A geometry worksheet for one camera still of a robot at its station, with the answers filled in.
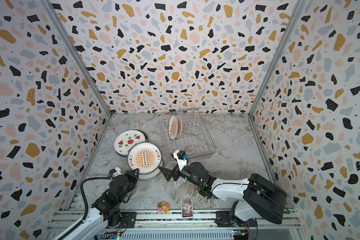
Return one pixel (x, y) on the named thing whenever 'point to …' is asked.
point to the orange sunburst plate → (173, 127)
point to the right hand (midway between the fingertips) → (163, 160)
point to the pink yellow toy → (163, 206)
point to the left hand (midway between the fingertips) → (140, 166)
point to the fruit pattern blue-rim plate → (127, 139)
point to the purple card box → (186, 207)
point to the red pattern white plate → (144, 177)
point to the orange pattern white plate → (147, 157)
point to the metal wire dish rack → (193, 139)
